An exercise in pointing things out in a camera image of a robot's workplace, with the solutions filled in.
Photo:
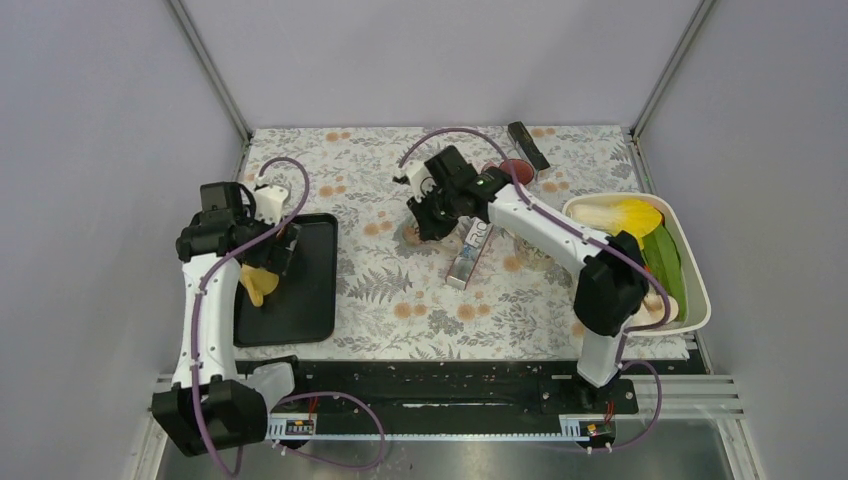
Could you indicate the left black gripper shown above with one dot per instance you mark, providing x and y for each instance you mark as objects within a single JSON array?
[{"x": 273, "y": 256}]

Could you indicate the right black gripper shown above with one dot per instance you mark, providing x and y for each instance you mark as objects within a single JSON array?
[{"x": 430, "y": 229}]

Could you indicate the pink floral mug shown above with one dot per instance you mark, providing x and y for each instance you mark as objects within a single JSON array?
[{"x": 525, "y": 172}]

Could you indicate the green inside floral mug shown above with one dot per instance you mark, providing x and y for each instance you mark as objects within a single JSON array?
[{"x": 531, "y": 257}]

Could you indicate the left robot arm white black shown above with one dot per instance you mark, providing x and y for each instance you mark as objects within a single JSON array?
[{"x": 210, "y": 406}]

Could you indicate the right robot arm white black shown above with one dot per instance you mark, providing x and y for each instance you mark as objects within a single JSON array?
[{"x": 609, "y": 272}]

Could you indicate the silver toothpaste box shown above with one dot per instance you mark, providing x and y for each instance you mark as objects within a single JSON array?
[{"x": 464, "y": 264}]

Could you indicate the black plastic tray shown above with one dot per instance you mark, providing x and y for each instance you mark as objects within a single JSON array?
[{"x": 302, "y": 308}]

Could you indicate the black rectangular box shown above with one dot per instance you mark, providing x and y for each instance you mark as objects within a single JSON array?
[{"x": 525, "y": 145}]

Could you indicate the floral tablecloth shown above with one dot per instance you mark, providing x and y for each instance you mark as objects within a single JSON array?
[{"x": 392, "y": 301}]

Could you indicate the napa cabbage toy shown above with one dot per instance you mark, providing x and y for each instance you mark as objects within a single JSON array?
[{"x": 636, "y": 217}]

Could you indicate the green leafy vegetable toy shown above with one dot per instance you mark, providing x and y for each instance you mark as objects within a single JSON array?
[{"x": 663, "y": 259}]

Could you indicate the white mushroom toy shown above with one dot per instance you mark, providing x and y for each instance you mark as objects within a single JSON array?
[{"x": 652, "y": 311}]

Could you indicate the white plastic basin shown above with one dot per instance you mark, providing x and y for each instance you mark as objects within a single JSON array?
[{"x": 699, "y": 309}]

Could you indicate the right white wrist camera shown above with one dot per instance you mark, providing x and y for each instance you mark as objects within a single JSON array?
[{"x": 418, "y": 178}]

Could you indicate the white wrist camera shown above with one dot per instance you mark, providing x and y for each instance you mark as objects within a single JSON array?
[
  {"x": 418, "y": 178},
  {"x": 270, "y": 201}
]

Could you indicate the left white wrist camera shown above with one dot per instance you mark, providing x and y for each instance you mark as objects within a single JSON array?
[{"x": 270, "y": 201}]

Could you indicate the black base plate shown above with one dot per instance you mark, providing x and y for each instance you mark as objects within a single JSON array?
[{"x": 536, "y": 386}]

